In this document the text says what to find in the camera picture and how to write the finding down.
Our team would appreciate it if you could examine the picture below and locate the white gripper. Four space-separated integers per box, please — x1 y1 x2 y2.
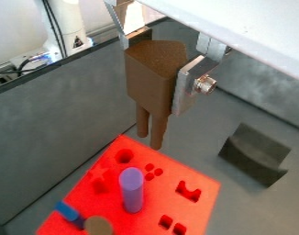
137 0 299 116

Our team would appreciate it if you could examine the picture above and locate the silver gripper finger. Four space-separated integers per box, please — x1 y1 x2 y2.
102 0 152 50

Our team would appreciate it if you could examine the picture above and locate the brown three prong object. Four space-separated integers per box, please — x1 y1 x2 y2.
125 40 186 150

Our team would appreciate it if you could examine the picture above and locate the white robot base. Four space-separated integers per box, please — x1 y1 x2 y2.
10 0 93 73

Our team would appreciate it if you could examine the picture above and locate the black curved fixture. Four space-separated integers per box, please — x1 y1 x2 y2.
217 123 290 187

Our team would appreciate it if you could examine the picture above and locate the red peg board block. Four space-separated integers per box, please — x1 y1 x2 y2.
37 135 220 235

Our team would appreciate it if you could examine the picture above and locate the purple cylinder peg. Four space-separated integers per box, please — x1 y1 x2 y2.
118 167 142 213

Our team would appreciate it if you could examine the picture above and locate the red star peg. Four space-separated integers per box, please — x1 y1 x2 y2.
85 164 112 195

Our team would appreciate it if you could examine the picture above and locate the dark brown cylinder peg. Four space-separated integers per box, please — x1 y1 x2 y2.
84 216 112 235

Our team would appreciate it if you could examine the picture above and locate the blue rectangular peg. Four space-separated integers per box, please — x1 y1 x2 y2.
54 201 84 229

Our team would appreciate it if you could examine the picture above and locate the black cable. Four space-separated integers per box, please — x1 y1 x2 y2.
0 0 69 77

